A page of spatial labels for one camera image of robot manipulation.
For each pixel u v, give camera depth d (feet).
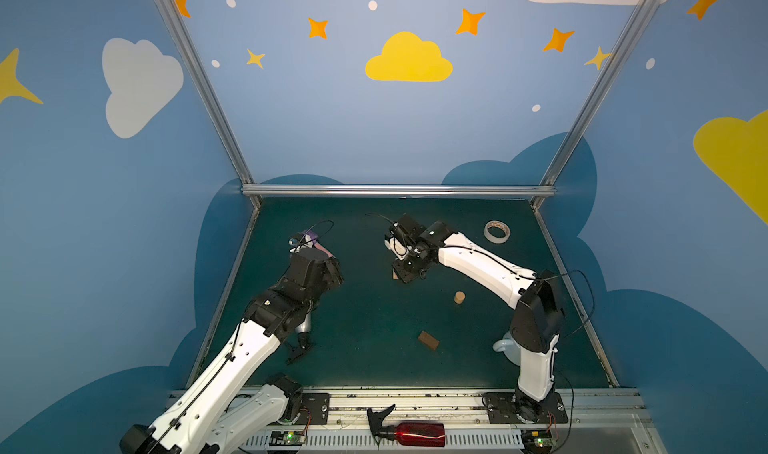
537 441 2.35
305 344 2.73
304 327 2.78
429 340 2.83
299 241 2.08
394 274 2.48
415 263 2.35
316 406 2.46
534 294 1.59
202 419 1.28
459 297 3.05
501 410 2.44
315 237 3.59
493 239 3.60
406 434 2.22
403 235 2.23
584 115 3.09
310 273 1.78
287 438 2.31
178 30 2.46
